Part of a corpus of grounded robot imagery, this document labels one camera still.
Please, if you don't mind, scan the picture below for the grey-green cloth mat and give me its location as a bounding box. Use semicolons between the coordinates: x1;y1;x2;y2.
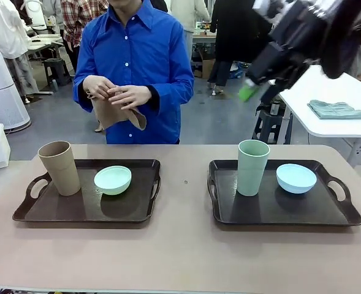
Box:
306;99;361;121

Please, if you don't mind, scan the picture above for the person in blue shirt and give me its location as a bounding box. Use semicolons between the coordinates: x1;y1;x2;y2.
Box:
72;0;196;145

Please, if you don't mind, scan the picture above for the light blue bowl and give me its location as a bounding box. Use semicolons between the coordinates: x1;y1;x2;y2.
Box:
275;163;318;195

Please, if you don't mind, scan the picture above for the person's left hand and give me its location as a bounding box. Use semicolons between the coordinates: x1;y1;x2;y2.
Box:
107;85;154;111

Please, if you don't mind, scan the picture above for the tall green cup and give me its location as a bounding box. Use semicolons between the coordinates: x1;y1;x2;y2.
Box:
237;139;271;197

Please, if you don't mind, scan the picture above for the bystander in black coat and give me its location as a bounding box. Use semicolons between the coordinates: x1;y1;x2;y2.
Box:
207;0;275;90

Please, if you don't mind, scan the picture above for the beige cloth mat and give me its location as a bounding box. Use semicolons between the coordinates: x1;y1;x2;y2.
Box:
86;89;148;132

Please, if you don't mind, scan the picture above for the black step stool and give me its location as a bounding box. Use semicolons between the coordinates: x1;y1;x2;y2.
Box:
42;57;73;87

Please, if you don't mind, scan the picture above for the bystander in light jacket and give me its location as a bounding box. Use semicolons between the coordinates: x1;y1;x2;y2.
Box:
169;0;212;67

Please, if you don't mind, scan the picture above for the bystander in white top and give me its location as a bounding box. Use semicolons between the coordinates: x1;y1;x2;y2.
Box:
0;0;39;98

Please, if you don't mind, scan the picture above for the tall beige cup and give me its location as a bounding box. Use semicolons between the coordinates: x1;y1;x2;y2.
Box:
37;140;82;197

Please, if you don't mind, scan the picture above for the dark plastic stool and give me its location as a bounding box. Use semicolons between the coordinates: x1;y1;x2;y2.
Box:
251;102;293;145

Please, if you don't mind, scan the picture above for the cardboard box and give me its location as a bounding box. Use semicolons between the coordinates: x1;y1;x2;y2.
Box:
197;48;217;80

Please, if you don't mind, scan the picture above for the white side table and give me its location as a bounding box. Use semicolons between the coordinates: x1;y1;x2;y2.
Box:
277;63;361;168

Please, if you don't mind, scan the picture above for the person's left forearm blue sleeve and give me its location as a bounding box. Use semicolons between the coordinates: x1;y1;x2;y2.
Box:
149;78;196;108

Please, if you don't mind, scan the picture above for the person's right forearm blue sleeve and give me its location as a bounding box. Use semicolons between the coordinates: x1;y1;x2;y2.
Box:
72;72;93;113

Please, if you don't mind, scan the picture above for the background white workbench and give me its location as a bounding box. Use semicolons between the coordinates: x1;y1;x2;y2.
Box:
25;32;65;59

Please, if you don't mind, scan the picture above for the white air purifier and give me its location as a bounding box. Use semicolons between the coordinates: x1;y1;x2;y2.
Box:
0;50;32;133

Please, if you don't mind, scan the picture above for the person's right hand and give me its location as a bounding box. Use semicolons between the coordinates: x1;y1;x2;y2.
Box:
83;75;117;100

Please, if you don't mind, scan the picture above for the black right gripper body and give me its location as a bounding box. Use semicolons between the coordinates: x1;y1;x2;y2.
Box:
247;41;319;86

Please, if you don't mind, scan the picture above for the dark brown serving tray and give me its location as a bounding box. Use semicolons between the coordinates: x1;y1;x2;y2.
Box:
12;158;162;224
207;159;361;227

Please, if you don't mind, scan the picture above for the mint green bowl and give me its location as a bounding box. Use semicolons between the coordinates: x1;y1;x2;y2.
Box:
93;165;132;196

